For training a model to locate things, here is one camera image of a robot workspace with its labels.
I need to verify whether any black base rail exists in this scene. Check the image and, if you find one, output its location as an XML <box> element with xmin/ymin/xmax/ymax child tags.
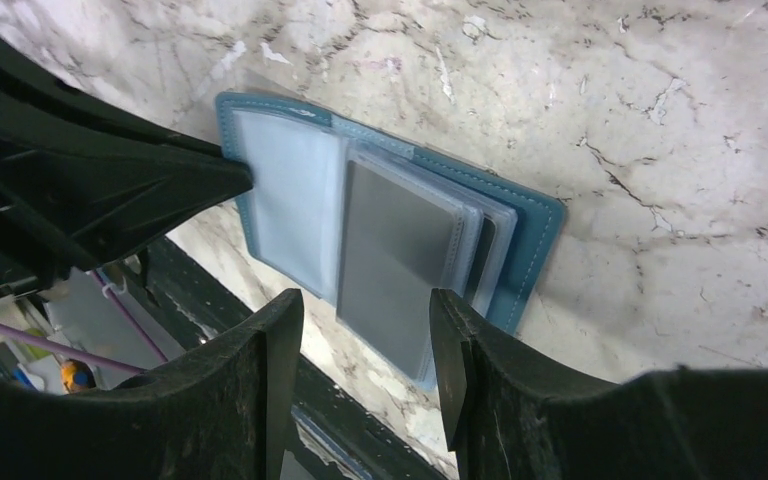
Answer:
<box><xmin>127</xmin><ymin>239</ymin><xmax>440</xmax><ymax>479</ymax></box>

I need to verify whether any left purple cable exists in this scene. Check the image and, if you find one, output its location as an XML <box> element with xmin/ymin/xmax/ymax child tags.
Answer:
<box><xmin>0</xmin><ymin>268</ymin><xmax>170</xmax><ymax>376</ymax></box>

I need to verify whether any black card in sleeve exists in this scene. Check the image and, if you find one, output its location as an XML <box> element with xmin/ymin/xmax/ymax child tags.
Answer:
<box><xmin>336</xmin><ymin>154</ymin><xmax>516</xmax><ymax>389</ymax></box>

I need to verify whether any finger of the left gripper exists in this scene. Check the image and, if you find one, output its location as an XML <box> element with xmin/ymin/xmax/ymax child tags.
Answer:
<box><xmin>0</xmin><ymin>37</ymin><xmax>252</xmax><ymax>270</ymax></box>

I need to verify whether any blue card holder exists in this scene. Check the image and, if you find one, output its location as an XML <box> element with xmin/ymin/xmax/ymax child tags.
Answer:
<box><xmin>215</xmin><ymin>92</ymin><xmax>565</xmax><ymax>390</ymax></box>

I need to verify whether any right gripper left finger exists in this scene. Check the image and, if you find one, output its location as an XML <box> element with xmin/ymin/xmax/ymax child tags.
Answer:
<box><xmin>0</xmin><ymin>289</ymin><xmax>304</xmax><ymax>479</ymax></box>

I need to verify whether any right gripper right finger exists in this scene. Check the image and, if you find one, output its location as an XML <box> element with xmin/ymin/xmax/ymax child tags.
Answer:
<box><xmin>429</xmin><ymin>289</ymin><xmax>768</xmax><ymax>479</ymax></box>

